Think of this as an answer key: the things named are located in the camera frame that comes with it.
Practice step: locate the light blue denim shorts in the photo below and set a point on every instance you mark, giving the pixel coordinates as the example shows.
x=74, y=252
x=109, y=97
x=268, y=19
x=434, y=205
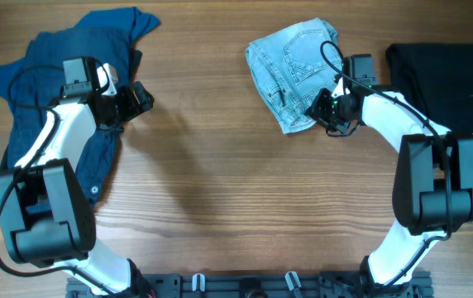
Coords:
x=290, y=67

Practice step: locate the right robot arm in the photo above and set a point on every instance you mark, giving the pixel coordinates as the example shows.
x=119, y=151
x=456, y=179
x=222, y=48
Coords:
x=432, y=195

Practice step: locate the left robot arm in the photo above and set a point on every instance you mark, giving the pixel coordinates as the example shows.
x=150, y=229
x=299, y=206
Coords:
x=46, y=224

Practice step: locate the black folded garment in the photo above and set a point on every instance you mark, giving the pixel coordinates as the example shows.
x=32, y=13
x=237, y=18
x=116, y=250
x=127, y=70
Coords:
x=436, y=79

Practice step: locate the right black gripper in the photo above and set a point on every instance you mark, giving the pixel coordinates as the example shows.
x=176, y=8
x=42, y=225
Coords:
x=317, y=111

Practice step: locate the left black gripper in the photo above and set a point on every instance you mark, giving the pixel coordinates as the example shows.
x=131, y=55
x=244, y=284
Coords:
x=131, y=108

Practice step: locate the blue t-shirt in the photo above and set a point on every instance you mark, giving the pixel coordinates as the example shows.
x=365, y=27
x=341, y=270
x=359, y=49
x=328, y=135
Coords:
x=108, y=35

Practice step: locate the dark blue denim garment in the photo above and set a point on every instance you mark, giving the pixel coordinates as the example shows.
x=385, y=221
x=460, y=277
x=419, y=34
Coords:
x=96, y=160

